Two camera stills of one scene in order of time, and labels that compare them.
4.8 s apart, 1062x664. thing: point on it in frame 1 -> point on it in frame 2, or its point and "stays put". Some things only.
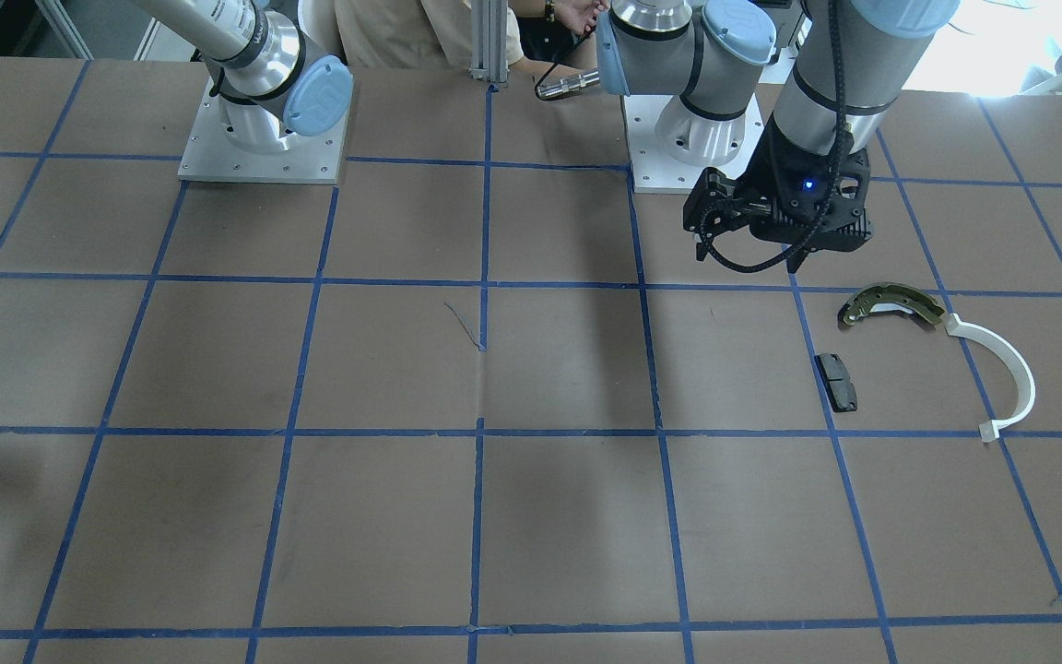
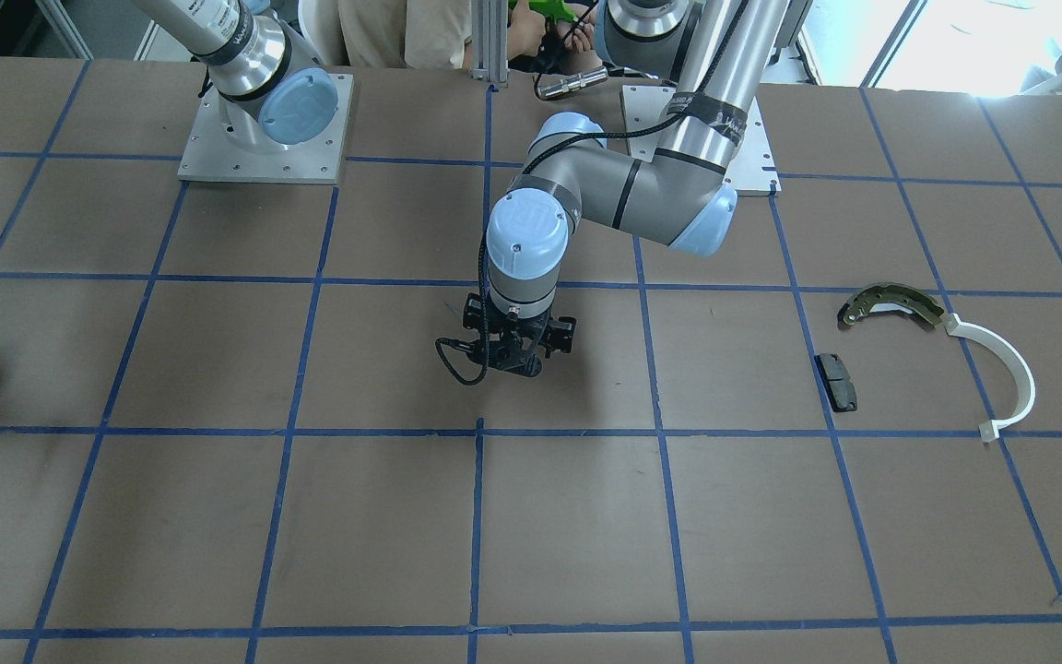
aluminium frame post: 489,41 stays put
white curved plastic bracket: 991,430 stays put
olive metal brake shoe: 891,297 stays put
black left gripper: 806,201 -> 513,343
